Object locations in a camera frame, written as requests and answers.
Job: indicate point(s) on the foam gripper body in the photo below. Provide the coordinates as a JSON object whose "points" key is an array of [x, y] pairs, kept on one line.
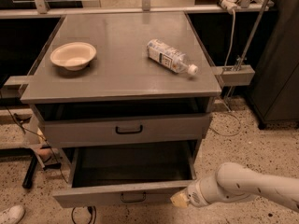
{"points": [[195, 195]]}

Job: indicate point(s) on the grey drawer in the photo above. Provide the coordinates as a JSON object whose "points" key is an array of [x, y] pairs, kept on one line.
{"points": [[120, 131], [122, 174]]}

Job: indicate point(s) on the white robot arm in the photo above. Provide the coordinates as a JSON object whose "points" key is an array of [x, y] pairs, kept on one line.
{"points": [[233, 183]]}

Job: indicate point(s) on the grey drawer cabinet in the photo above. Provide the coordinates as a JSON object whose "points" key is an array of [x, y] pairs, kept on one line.
{"points": [[122, 81]]}

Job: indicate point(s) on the grey top drawer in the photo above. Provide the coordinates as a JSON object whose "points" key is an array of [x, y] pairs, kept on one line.
{"points": [[120, 131]]}

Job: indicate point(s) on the dark cabinet on right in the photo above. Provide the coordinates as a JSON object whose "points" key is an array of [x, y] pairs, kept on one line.
{"points": [[274, 90]]}

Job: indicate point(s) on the clear plastic water bottle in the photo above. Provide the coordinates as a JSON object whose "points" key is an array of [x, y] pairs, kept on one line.
{"points": [[171, 58]]}

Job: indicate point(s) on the black cylindrical leg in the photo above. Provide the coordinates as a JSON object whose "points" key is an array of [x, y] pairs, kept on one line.
{"points": [[28, 180]]}

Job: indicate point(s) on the white sneaker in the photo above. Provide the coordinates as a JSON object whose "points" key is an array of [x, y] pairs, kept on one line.
{"points": [[12, 215]]}

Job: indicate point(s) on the cream ceramic bowl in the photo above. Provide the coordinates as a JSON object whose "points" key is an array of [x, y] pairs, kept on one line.
{"points": [[73, 56]]}

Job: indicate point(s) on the metal diagonal rod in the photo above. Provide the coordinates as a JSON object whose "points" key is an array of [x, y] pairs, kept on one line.
{"points": [[245, 4]]}

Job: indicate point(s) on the grey metal bracket block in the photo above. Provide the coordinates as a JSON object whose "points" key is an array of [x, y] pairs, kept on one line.
{"points": [[228, 77]]}

